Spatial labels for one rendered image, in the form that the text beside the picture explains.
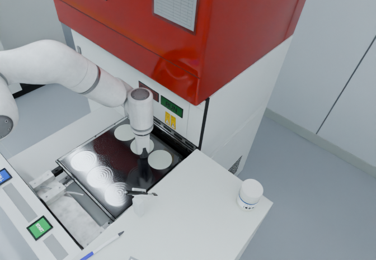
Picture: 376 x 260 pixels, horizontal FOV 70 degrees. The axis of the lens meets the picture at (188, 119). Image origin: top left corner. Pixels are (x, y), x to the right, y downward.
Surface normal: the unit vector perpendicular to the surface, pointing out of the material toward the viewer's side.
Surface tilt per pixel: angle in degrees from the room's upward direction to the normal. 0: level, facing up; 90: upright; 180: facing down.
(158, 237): 0
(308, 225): 0
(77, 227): 0
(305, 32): 90
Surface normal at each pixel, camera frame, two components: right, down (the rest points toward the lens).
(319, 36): -0.65, 0.50
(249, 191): 0.07, -0.71
